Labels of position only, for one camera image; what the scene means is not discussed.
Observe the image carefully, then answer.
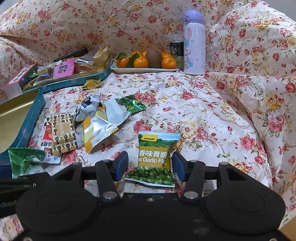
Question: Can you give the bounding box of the green garlic pea packet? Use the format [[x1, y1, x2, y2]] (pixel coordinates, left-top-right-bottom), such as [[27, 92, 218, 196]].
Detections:
[[125, 131, 181, 188]]

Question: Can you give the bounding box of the green tea snack packet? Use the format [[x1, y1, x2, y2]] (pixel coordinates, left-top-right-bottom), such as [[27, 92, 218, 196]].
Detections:
[[8, 147, 45, 179]]

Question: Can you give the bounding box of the yellow silver snack packet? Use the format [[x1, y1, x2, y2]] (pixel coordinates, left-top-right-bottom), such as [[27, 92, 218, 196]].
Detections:
[[82, 104, 118, 153]]

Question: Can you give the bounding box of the white plain snack packet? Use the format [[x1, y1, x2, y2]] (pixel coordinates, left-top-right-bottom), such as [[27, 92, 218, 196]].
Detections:
[[103, 98, 130, 127]]

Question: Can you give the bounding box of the red white hawthorn packet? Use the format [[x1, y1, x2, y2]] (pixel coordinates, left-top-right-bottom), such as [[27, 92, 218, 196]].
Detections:
[[40, 121, 61, 165]]

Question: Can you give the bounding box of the gold black heart packet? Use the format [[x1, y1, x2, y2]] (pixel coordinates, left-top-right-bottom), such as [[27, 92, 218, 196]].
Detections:
[[49, 113, 81, 155]]

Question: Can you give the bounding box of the green Swiss mint candy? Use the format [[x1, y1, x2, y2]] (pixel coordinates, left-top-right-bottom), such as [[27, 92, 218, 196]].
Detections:
[[116, 95, 146, 114]]

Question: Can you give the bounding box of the blue white blueberry packet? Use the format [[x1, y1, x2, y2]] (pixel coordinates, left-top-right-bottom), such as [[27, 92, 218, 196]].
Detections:
[[75, 93, 101, 123]]

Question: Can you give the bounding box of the gold foil candy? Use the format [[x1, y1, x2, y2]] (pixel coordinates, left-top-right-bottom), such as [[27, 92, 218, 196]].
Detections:
[[82, 79, 101, 90]]

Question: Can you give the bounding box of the empty gold teal tin tray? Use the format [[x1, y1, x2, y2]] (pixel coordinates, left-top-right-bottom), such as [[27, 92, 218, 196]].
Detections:
[[0, 89, 46, 166]]

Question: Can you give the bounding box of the floral sofa cover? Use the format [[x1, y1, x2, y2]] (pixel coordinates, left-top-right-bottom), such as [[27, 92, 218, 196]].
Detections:
[[1, 1, 295, 225]]

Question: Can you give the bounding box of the white fruit plate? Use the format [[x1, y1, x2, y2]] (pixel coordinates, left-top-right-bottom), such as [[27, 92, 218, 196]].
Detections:
[[110, 62, 177, 74]]

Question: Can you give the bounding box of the red pink snack box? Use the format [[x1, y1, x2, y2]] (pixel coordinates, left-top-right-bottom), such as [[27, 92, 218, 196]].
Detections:
[[4, 63, 38, 99]]

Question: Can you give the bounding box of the front right mandarin orange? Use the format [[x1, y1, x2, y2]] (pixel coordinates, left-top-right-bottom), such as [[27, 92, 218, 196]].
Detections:
[[161, 57, 177, 69]]

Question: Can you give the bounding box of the mandarin orange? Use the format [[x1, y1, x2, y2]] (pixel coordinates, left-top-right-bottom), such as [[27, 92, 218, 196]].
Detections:
[[116, 57, 130, 68], [133, 57, 149, 68], [161, 57, 177, 69]]

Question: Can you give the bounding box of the front left mandarin orange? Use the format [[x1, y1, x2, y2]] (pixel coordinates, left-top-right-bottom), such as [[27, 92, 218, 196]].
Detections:
[[116, 57, 130, 68]]

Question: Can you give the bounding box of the front middle mandarin orange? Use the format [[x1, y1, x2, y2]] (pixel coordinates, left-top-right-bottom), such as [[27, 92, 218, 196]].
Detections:
[[133, 57, 149, 68]]

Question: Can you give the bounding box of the brown paper snack bag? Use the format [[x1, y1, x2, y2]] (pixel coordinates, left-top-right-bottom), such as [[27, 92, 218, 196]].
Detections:
[[93, 44, 110, 69]]

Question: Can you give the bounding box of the snack-filled teal tin tray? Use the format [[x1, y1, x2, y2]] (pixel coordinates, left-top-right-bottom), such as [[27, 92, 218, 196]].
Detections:
[[23, 58, 113, 93]]

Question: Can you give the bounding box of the brown kiwi fruit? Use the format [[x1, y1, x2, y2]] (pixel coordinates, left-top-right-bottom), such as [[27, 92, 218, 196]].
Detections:
[[145, 49, 163, 68]]

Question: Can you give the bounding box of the pink snack packet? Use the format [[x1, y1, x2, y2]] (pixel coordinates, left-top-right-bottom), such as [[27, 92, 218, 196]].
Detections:
[[53, 58, 75, 79]]

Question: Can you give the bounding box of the black Starbucks can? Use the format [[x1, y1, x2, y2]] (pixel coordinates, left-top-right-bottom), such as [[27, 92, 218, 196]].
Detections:
[[170, 40, 184, 70]]

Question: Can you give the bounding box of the black remote control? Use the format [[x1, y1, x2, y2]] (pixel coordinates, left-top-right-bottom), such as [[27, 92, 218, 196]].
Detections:
[[53, 47, 89, 62]]

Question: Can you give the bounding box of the purple rabbit thermos bottle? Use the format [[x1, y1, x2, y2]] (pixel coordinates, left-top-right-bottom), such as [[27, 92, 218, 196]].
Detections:
[[183, 10, 206, 75]]

